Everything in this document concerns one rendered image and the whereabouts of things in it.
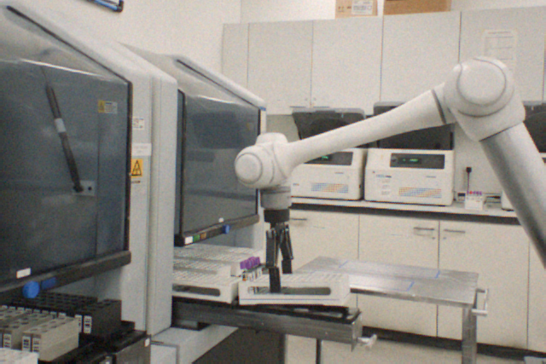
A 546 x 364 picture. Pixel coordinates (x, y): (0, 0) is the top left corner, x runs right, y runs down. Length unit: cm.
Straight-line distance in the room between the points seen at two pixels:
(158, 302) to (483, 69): 101
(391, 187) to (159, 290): 247
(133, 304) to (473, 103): 94
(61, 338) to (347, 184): 284
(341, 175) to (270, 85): 95
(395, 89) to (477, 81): 287
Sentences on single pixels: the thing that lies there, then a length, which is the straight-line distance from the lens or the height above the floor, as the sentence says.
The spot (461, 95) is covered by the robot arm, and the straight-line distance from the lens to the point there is 131.
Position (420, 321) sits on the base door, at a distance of 397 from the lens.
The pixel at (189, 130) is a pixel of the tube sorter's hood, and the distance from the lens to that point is 169.
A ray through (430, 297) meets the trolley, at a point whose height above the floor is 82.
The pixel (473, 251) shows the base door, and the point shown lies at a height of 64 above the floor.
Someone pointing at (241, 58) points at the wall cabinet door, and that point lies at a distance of 452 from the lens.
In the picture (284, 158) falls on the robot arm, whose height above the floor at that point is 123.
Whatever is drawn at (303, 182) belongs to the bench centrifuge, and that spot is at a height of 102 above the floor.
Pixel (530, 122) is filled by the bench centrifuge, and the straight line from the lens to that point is 413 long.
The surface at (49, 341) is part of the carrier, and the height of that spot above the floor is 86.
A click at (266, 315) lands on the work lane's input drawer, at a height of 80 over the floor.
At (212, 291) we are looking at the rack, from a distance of 180.
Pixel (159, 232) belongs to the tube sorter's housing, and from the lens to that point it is 160.
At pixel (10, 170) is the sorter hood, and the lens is 115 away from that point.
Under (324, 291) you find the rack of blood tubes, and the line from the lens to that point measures 168.
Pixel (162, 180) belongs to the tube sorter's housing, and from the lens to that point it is 159.
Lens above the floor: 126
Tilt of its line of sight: 1 degrees down
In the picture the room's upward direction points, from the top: 2 degrees clockwise
